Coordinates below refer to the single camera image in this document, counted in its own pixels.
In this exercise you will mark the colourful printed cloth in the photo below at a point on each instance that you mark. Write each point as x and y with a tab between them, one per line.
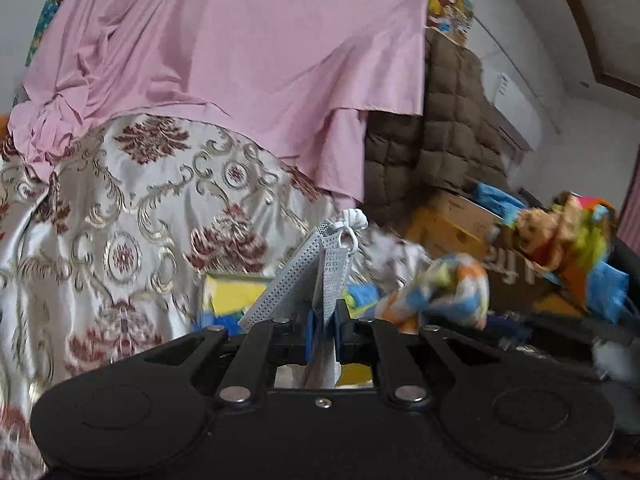
560	230

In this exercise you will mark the colourful wall poster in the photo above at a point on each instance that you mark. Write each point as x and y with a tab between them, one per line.
452	10

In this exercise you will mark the brown quilted blanket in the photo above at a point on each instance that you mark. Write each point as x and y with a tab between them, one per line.
450	125

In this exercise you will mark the white air conditioner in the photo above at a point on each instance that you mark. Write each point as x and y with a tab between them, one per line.
515	105

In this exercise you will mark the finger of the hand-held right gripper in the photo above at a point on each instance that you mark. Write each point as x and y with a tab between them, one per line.
512	332

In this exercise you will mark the floral satin bedspread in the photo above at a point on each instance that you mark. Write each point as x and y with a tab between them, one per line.
125	210

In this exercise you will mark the wooden door frame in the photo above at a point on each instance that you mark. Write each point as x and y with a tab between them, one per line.
585	20

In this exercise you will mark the cardboard box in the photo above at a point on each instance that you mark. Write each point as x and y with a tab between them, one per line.
465	210
520	280

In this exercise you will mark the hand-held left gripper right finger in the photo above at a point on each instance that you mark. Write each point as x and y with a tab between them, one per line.
340	335

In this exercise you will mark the shallow tray with cartoon print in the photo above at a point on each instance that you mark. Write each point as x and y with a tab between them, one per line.
235	295

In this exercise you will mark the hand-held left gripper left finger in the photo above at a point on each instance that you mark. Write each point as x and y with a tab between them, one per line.
310	335

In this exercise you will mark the blue cloth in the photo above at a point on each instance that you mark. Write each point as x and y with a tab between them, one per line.
610	290

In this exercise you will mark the orange blue striped sock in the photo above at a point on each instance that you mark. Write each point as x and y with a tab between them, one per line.
450	285

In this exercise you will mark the grey patterned fabric pouch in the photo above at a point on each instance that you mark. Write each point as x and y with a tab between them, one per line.
300	285

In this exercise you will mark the pink bed sheet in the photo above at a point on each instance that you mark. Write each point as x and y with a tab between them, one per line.
225	35

